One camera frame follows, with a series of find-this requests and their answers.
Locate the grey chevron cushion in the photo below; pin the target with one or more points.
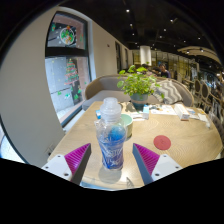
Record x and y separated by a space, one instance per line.
170 91

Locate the green potted plant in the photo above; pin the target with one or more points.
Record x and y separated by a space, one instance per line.
138 85

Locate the pale green cup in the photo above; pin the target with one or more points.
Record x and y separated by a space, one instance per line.
128 125

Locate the person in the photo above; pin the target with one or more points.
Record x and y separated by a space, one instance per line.
164 70

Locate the flat round red coaster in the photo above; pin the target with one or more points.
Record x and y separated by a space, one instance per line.
162 142

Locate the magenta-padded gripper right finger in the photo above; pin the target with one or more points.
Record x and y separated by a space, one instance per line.
160 166

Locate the white paper sheets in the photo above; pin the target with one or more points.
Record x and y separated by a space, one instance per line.
163 109

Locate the group of round-backed chairs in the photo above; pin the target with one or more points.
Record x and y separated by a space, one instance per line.
208 95

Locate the grey curved sofa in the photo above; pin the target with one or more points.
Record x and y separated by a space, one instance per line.
103 88

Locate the white rectangular box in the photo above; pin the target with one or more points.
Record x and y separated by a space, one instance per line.
181 111

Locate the small blue box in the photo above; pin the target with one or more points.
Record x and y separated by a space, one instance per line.
146 112

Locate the clear blue-labelled water bottle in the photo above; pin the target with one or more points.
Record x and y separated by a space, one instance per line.
111 140

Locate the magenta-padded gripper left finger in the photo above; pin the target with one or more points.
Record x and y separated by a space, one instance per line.
63 166

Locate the blue and white box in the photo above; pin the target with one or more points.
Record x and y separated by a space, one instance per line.
98 114

